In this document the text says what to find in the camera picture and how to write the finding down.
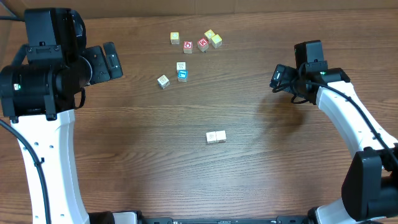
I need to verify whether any white patterned block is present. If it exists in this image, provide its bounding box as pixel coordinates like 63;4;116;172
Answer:
176;62;186;71
157;75;170;89

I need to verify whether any plain white block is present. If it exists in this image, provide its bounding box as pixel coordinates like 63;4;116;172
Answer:
215;130;226;142

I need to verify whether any red framed block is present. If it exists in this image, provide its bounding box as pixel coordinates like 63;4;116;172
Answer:
206;131;217;144

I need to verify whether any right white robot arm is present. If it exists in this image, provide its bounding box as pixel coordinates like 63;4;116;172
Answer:
270;63;397;223

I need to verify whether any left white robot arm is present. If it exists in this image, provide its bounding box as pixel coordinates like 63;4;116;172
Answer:
1;8;123;223

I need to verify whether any yellow block far left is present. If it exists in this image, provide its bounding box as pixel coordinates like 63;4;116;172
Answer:
170;32;180;45

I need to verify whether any yellow block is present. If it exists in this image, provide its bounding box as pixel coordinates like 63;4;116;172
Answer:
211;34;223;49
170;32;180;45
204;29;215;42

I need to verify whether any yellow block right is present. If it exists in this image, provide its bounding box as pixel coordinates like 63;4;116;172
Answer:
211;34;223;49

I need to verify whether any blue letter block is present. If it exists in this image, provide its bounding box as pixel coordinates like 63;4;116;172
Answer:
177;70;188;82

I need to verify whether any red block letter left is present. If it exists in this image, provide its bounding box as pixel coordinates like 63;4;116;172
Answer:
183;41;193;54

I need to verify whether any yellow block upper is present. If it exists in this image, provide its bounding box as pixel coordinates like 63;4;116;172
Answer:
204;29;215;42

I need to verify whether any red block letter E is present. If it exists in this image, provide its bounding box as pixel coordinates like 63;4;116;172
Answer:
197;38;209;52

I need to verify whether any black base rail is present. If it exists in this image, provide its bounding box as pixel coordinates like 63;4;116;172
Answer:
88;211;313;224

